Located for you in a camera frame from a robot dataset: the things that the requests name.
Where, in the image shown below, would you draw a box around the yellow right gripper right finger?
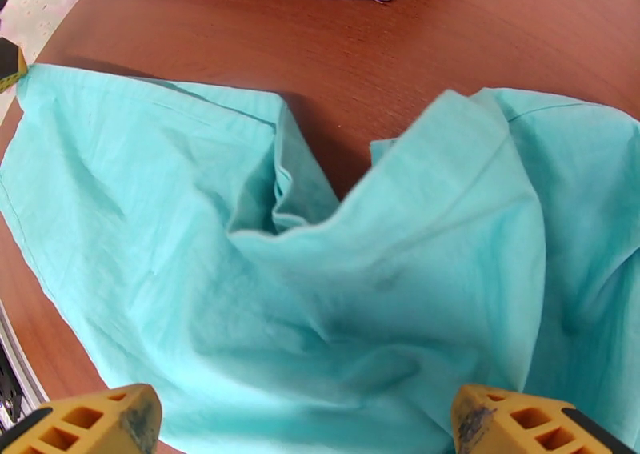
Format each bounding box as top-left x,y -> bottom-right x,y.
450,383 -> 637,454

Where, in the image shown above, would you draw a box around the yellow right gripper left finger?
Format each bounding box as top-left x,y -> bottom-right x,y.
0,383 -> 163,454

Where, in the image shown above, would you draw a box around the teal trousers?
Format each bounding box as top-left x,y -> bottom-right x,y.
0,62 -> 640,454

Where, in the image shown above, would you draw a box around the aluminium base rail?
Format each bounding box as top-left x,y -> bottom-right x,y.
0,301 -> 52,436

